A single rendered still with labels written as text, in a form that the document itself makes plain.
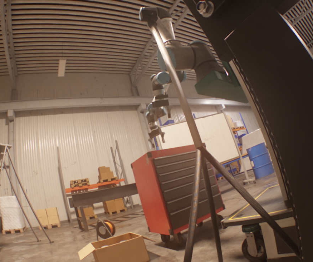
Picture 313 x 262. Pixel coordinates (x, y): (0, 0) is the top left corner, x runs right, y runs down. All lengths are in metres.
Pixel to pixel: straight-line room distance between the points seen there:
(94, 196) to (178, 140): 2.35
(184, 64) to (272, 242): 1.03
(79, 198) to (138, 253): 3.00
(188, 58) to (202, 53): 0.10
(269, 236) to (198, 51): 1.04
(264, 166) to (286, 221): 4.42
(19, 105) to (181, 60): 9.77
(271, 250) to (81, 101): 10.17
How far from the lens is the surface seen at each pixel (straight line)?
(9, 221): 7.59
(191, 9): 0.36
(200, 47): 1.17
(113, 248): 1.60
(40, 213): 7.42
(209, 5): 0.29
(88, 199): 4.49
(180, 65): 1.08
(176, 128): 4.46
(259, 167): 5.28
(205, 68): 1.08
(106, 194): 4.60
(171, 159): 1.79
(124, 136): 10.78
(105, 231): 2.78
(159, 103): 1.47
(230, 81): 1.13
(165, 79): 1.36
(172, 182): 1.74
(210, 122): 4.74
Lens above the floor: 0.60
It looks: 17 degrees up
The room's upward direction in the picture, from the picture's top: 16 degrees counter-clockwise
